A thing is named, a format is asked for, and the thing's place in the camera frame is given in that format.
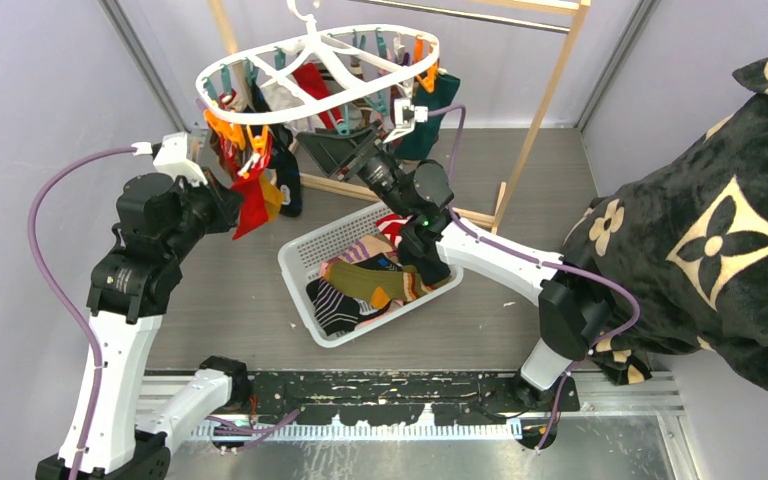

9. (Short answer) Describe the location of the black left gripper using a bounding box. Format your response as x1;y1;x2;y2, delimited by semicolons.
165;166;243;262

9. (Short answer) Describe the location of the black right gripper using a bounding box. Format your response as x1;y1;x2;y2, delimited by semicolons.
297;119;413;220

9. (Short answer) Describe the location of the red penguin sock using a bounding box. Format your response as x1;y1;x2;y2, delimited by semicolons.
231;153;278;240

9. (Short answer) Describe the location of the mustard yellow brown-cuffed sock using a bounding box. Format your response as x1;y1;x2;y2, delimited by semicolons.
260;175;285;223

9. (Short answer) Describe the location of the orange clip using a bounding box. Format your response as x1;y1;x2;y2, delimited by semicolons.
226;123;247;150
237;125;272;178
203;108;230;139

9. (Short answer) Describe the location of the white oval clip hanger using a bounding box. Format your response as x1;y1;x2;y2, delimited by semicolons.
195;17;436;133

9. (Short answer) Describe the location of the olive green sock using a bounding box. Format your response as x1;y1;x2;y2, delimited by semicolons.
322;260;433;308

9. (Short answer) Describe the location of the red snowflake sock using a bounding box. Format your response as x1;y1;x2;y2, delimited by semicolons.
217;136;239;181

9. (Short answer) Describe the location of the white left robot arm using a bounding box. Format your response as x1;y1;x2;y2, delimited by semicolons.
35;173;253;479

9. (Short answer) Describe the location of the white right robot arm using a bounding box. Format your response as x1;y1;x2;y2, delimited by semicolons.
297;126;615;411

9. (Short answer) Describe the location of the navy blue patterned sock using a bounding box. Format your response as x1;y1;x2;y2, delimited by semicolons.
269;124;303;217

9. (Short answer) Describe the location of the dark green sock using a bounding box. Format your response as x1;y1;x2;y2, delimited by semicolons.
394;74;461;161

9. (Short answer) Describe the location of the red white striped sock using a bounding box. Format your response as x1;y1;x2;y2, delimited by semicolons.
375;213;410;248

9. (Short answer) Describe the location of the cream purple striped sock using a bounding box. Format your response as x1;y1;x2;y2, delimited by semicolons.
321;234;396;270

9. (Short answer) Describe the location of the white plastic basket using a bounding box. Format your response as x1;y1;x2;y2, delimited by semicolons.
278;203;464;348

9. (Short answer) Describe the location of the black white striped sock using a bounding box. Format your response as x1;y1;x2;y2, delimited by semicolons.
305;278;382;336

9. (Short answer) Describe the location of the metal rack rod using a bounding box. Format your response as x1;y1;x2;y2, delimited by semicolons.
353;0;571;35

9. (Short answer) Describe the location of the black floral plush blanket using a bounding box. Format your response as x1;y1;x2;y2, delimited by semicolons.
560;57;768;391

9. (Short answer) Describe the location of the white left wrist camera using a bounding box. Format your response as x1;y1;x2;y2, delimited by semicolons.
132;132;207;187

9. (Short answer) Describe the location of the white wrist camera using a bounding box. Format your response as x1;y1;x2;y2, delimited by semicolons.
132;132;207;187
383;98;429;144

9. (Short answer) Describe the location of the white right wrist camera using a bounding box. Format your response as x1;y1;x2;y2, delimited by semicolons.
383;98;429;144

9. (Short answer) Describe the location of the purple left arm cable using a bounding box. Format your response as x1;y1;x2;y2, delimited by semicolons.
27;142;157;480

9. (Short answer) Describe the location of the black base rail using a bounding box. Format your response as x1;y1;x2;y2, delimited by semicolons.
206;370;581;448

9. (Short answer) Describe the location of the wooden drying rack frame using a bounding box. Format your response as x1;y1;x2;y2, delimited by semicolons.
202;1;591;231

